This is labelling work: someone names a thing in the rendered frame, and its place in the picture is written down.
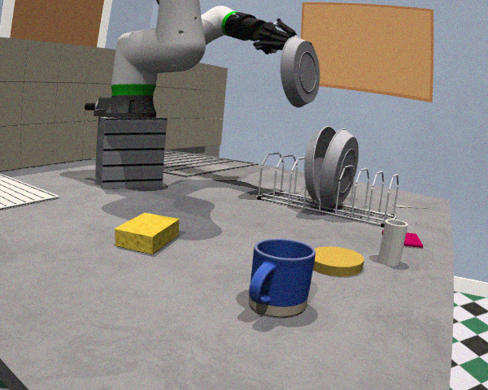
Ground blue ceramic mug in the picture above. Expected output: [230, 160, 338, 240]
[249, 239, 316, 318]

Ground yellow sponge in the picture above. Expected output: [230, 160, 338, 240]
[115, 213, 179, 254]

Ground silver wire dish rack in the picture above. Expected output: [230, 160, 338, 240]
[256, 153, 399, 228]

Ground grey cup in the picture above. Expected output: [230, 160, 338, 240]
[378, 219, 407, 266]

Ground cream ribbed draining mat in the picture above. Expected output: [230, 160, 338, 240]
[0, 174, 59, 210]

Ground pink square tile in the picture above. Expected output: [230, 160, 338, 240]
[404, 233, 423, 249]

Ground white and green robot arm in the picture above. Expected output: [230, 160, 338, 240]
[85, 0, 255, 118]

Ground yellow flat disc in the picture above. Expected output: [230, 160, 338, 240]
[313, 246, 364, 276]

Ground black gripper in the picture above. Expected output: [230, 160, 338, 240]
[239, 17, 298, 50]

